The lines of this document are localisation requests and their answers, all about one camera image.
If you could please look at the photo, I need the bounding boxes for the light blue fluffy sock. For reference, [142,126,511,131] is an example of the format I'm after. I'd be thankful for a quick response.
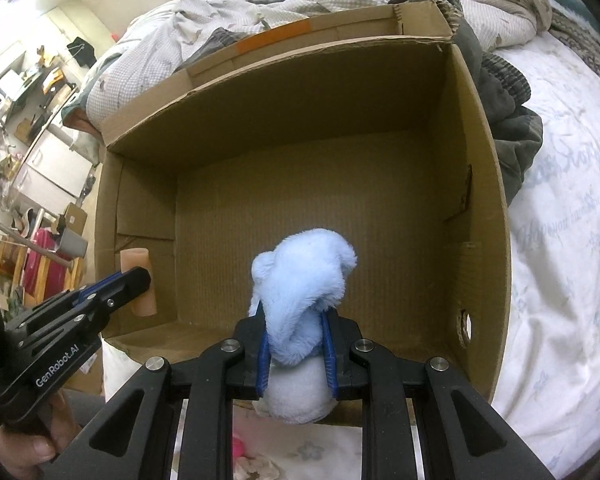
[248,229,358,425]

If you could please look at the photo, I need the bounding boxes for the cream scrunchie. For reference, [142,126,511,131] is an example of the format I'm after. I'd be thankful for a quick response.
[233,455,284,480]

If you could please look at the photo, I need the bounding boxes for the person left hand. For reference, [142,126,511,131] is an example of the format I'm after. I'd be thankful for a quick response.
[0,391,81,480]

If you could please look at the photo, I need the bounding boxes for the wooden drying rack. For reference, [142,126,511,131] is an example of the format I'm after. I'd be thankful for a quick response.
[0,222,87,315]

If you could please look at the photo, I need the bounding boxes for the white kitchen cabinet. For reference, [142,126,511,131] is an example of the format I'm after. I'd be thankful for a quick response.
[12,124,100,216]

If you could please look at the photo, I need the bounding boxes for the brown cardboard box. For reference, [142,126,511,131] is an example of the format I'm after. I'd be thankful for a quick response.
[95,1,510,398]

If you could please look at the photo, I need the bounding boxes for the white floral bed duvet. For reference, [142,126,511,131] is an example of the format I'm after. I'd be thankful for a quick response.
[101,29,600,480]

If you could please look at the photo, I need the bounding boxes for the dark camouflage jacket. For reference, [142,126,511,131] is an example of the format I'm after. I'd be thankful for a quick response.
[179,0,544,206]

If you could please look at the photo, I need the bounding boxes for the crumpled checkered beige blanket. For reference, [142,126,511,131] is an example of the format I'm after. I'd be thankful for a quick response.
[61,0,553,133]

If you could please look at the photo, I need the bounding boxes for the black white patterned blanket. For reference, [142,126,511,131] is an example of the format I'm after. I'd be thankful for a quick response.
[550,6,600,78]

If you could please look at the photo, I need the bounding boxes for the teal pillow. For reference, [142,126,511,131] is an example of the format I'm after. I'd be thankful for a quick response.
[552,0,600,32]

